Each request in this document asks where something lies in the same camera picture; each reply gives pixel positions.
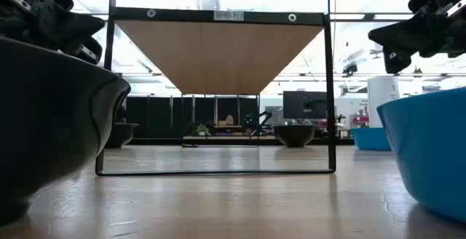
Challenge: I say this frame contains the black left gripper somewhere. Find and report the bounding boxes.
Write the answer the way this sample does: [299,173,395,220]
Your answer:
[0,0,106,65]

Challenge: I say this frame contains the blue plastic bowl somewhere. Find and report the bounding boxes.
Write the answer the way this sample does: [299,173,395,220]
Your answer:
[350,127,392,152]
[376,87,466,224]

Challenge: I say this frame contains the floral patterned black bowl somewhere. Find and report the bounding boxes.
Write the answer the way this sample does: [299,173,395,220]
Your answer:
[272,124,317,149]
[105,122,140,149]
[0,36,132,227]

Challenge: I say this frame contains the white tall cabinet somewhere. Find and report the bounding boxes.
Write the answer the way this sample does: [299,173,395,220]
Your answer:
[366,75,400,129]

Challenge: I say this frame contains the black partition panels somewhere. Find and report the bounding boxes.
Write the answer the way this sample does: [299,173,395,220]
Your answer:
[125,95,260,140]

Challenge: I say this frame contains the black computer monitor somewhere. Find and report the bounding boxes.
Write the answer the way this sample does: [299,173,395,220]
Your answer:
[283,90,328,120]

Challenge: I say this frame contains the small leafy potted plant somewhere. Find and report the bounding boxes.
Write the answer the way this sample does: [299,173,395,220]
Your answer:
[194,123,212,137]

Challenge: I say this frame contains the black metal table frame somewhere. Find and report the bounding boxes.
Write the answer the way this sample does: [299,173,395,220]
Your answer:
[125,136,356,146]

